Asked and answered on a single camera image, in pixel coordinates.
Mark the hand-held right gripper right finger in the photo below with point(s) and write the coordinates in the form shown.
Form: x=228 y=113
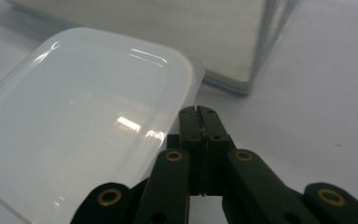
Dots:
x=217 y=143

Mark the translucent white container lid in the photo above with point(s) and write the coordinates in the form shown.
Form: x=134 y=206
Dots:
x=74 y=118

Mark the cream flat box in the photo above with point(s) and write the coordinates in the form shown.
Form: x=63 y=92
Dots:
x=167 y=31

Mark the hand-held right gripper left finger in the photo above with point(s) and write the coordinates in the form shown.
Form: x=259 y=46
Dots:
x=190 y=149

